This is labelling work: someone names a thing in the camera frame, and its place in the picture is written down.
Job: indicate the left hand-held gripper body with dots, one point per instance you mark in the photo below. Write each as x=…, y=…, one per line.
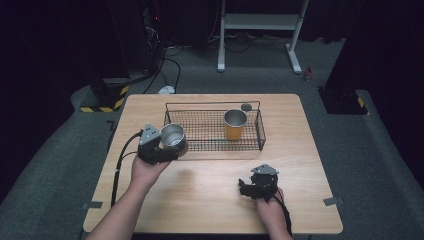
x=150, y=146

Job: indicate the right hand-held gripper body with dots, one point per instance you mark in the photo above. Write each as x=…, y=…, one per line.
x=265, y=183

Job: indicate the silver metal cup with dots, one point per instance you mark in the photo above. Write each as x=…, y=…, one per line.
x=172, y=136

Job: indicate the orange metal cup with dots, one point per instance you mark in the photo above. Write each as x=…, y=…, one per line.
x=235, y=128

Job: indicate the person's right hand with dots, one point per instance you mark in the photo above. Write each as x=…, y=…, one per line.
x=270, y=206

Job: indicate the person's left hand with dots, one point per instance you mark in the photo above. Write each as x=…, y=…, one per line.
x=146, y=173

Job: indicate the white power adapter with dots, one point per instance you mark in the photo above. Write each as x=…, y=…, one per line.
x=166, y=89

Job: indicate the yellow-black striped base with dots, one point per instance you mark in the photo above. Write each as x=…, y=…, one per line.
x=106, y=100
x=346, y=101

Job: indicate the grey tape piece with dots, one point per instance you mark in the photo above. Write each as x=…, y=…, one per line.
x=333, y=201
x=92, y=205

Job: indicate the grey round disc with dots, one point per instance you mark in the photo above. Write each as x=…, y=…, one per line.
x=246, y=107

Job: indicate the dark computer tower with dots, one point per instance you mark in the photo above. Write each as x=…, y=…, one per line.
x=150, y=33

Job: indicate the small red bottle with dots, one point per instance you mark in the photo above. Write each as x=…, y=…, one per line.
x=308, y=74

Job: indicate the white metal stand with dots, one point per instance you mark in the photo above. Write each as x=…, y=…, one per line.
x=261, y=23

